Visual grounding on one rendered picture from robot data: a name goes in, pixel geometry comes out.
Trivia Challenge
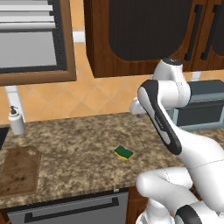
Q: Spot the brown lower cupboard door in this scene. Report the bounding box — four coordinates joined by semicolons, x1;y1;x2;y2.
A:
127;186;151;224

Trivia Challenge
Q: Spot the white soap dispenser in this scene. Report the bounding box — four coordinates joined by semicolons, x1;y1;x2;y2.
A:
8;105;26;136

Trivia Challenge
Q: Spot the dark wooden cupboard door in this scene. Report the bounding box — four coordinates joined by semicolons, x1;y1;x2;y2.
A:
83;0;210;79
191;0;224;72

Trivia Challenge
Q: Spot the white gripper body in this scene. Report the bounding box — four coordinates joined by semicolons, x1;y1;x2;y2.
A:
129;97;146;116

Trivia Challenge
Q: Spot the black sink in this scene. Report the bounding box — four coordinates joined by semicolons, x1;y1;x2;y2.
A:
0;125;10;151

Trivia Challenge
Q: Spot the white tap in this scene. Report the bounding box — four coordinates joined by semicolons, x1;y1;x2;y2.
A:
3;85;27;123

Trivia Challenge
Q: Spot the wood-framed window with blinds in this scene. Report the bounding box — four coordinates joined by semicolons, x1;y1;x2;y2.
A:
0;0;78;88

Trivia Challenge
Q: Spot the black dishwasher handle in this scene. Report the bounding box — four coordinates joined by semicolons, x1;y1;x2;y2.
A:
24;197;120;224

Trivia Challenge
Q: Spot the grey-blue toaster oven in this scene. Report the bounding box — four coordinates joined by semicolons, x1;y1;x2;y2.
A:
170;80;224;131

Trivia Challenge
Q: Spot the grey dishwasher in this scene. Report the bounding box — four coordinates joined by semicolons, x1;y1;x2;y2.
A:
5;191;130;224

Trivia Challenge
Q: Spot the black cupboard handle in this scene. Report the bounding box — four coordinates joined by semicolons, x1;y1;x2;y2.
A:
184;3;204;62
199;3;221;61

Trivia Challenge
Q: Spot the green and yellow sponge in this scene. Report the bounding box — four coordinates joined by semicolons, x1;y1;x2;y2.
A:
114;144;134;161

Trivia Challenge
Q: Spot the brown wooden cutting board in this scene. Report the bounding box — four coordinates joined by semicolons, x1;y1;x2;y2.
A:
0;145;42;197

